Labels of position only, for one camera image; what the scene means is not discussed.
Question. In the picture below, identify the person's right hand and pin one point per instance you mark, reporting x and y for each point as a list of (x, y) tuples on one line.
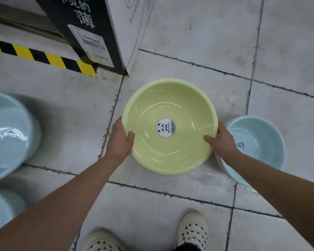
[(225, 146)]

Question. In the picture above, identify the dark pinstriped trousers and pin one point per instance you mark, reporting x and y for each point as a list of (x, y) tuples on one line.
[(188, 248)]

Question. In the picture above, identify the person's cream clog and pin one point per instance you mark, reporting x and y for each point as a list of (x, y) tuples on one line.
[(102, 243), (192, 230)]

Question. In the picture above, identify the person's left forearm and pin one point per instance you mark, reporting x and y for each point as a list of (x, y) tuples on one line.
[(49, 214)]

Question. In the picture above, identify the person's left hand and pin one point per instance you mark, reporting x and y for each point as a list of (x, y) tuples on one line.
[(117, 143)]

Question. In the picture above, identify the person's right cream clog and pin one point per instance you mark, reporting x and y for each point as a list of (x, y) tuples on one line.
[(192, 230)]

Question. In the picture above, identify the green panda-sticker basin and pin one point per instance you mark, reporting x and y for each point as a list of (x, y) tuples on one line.
[(151, 107)]

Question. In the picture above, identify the person's right forearm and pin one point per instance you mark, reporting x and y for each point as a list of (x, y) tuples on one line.
[(282, 190)]

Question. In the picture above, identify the yellow black hazard tape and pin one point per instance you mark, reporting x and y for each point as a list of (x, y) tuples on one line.
[(23, 52)]

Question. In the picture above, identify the black printed display box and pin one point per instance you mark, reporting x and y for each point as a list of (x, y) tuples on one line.
[(60, 15)]

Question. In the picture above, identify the small teal labelled basin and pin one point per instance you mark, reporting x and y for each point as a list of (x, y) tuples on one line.
[(264, 133)]

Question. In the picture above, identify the person's left cream clog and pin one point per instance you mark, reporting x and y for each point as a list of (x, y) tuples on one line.
[(102, 243)]

